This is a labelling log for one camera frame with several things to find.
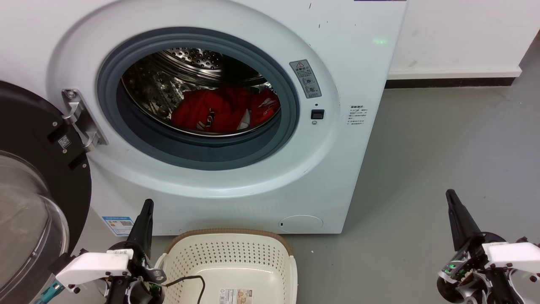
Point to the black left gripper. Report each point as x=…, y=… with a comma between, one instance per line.
x=135, y=287

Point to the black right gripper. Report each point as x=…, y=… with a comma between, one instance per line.
x=468, y=274

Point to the red garment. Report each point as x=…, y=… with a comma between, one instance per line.
x=202, y=109

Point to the cream perforated laundry basket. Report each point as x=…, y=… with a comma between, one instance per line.
x=236, y=257

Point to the printed food package label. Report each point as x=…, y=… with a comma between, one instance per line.
x=235, y=296

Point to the stainless steel washing machine drum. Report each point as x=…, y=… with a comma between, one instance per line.
x=168, y=84

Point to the washing machine door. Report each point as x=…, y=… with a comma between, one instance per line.
x=38, y=122

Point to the blue energy label sticker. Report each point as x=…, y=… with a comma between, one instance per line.
x=119, y=226

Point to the grey rubber door gasket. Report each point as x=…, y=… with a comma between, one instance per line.
x=211, y=154

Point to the small QR code sticker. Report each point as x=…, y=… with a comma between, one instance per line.
x=64, y=142

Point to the silver metal door hinge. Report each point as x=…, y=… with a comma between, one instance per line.
x=82, y=118

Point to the white front-load washing machine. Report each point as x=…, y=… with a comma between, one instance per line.
x=337, y=169

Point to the round white filter cover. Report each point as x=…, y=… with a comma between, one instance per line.
x=301, y=223

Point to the black square door latch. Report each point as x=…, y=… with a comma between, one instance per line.
x=317, y=114

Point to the grey warning sticker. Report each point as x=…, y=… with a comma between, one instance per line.
x=305, y=78

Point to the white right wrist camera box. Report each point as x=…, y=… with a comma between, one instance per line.
x=514, y=255

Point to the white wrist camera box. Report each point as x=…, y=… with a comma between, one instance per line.
x=514, y=255
x=93, y=267

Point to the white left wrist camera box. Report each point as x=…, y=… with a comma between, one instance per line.
x=93, y=267

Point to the black wall baseboard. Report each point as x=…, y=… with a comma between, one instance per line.
x=447, y=82

